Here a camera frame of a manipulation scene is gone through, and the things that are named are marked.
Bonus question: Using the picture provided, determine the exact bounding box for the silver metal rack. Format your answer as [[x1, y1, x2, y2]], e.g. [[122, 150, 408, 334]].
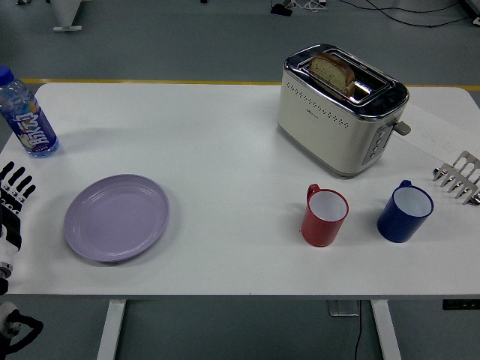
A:
[[432, 150, 480, 206]]

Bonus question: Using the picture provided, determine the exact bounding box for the purple plate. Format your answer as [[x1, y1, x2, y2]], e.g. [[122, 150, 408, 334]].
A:
[[63, 173, 171, 263]]

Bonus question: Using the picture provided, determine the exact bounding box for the black power cable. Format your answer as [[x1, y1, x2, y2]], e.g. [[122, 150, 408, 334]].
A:
[[354, 299, 365, 360]]

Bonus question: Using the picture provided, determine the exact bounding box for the black table control panel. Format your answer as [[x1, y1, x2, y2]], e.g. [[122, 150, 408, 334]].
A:
[[442, 298, 480, 311]]

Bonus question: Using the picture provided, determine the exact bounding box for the white table leg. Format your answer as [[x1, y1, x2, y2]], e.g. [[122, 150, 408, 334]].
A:
[[370, 299, 403, 360], [95, 299, 127, 360]]

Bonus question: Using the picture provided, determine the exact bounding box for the white furniture base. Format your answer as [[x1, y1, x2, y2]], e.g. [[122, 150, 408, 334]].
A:
[[51, 0, 83, 32]]

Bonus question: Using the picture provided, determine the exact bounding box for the cream and chrome toaster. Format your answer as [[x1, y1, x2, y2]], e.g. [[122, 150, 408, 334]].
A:
[[276, 43, 412, 179]]

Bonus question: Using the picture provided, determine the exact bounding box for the red mug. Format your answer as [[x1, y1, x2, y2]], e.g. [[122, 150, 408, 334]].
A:
[[301, 183, 350, 248]]

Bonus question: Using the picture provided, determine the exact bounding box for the grey bracket under table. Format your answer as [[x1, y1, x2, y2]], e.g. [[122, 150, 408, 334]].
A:
[[326, 299, 361, 318]]

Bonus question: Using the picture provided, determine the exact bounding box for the bread slice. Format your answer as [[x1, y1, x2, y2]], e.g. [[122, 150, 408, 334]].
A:
[[308, 52, 356, 96]]

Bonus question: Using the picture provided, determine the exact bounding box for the black floor cable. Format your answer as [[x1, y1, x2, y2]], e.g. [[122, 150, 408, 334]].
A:
[[363, 0, 480, 28]]

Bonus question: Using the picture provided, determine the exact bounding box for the blue-capped drink bottle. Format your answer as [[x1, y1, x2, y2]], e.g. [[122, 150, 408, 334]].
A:
[[0, 66, 60, 159]]

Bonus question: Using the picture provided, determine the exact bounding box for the white paper sheet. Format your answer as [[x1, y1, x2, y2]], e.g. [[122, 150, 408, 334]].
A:
[[395, 102, 480, 161]]

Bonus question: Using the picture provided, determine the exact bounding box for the blue mug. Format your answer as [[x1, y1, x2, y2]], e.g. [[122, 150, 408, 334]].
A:
[[376, 179, 435, 244]]

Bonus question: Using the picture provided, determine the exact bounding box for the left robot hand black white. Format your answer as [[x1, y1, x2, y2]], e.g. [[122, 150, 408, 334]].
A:
[[0, 160, 38, 266]]

